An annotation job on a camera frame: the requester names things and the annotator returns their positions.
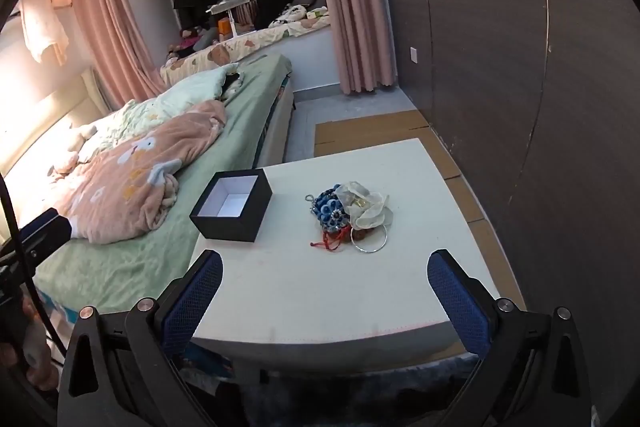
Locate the silver bangle bracelet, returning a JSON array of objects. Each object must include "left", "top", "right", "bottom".
[{"left": 349, "top": 223, "right": 390, "bottom": 255}]

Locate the white butterfly pendant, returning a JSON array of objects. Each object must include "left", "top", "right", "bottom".
[{"left": 335, "top": 181, "right": 394, "bottom": 230}]

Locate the red string bracelet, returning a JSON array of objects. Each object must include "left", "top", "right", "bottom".
[{"left": 310, "top": 225, "right": 353, "bottom": 253}]

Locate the blue bead necklace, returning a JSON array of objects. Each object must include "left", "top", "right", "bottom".
[{"left": 305, "top": 184, "right": 350, "bottom": 234}]

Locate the black jewelry box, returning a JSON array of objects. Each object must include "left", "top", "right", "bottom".
[{"left": 190, "top": 169, "right": 272, "bottom": 243}]

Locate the person's left hand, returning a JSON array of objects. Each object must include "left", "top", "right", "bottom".
[{"left": 1, "top": 295, "right": 60, "bottom": 391}]

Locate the green bed sheet mattress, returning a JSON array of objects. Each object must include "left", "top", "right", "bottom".
[{"left": 35, "top": 53, "right": 293, "bottom": 312}]

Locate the pink floral fleece blanket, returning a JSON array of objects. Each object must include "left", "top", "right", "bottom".
[{"left": 56, "top": 100, "right": 227, "bottom": 245}]

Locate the light green quilt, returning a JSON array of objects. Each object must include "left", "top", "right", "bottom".
[{"left": 78, "top": 63, "right": 239, "bottom": 164}]

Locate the beige bed base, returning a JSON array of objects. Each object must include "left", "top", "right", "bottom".
[{"left": 253, "top": 78, "right": 295, "bottom": 168}]

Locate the hanging white towel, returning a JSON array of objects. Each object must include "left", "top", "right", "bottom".
[{"left": 18, "top": 0, "right": 70, "bottom": 66}]

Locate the floral window seat cushion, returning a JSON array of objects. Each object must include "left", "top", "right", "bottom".
[{"left": 160, "top": 10, "right": 331, "bottom": 87}]

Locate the pink curtain left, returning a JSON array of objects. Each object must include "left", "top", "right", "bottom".
[{"left": 72, "top": 0, "right": 164, "bottom": 107}]

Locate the flat brown cardboard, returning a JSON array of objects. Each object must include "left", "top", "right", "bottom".
[{"left": 314, "top": 109, "right": 526, "bottom": 309}]

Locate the dark wood wardrobe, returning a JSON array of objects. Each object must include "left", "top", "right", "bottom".
[{"left": 388, "top": 0, "right": 639, "bottom": 426}]

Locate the small white folding table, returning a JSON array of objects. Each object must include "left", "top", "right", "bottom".
[{"left": 206, "top": 0, "right": 250, "bottom": 38}]

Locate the white wall switch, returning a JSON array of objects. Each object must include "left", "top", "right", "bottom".
[{"left": 410, "top": 46, "right": 419, "bottom": 64}]

